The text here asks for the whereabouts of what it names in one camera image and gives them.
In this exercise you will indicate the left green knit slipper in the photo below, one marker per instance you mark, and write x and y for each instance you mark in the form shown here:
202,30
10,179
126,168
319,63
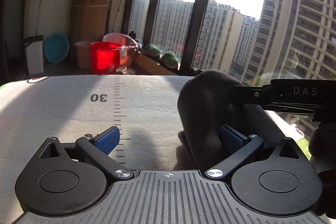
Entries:
151,50

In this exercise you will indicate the red plastic bucket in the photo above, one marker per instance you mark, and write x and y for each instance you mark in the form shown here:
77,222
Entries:
105,57

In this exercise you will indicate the teal plastic basin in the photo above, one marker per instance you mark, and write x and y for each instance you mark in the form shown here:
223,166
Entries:
56,48

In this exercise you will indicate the brown cardboard box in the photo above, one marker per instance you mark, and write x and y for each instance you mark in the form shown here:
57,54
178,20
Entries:
88,20

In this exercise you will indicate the colourful cartoon play mat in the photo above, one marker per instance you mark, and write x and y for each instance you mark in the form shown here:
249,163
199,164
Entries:
144,108

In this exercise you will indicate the dark grey knit garment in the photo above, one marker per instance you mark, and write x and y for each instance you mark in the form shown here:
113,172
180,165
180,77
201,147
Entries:
205,104

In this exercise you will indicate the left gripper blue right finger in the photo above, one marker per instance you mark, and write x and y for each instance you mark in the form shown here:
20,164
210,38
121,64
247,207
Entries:
231,140

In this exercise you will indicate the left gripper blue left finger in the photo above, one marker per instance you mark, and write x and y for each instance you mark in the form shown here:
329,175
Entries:
108,140

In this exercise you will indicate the pink plastic basin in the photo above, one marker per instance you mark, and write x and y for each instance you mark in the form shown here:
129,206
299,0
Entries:
129,45

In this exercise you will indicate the green knit slipper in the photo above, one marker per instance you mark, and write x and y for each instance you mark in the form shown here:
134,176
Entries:
170,60
151,50

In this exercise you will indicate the right green knit slipper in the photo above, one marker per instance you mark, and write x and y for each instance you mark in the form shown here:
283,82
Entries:
170,60

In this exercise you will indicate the white black trash bin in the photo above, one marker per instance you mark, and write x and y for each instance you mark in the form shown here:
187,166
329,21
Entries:
34,54

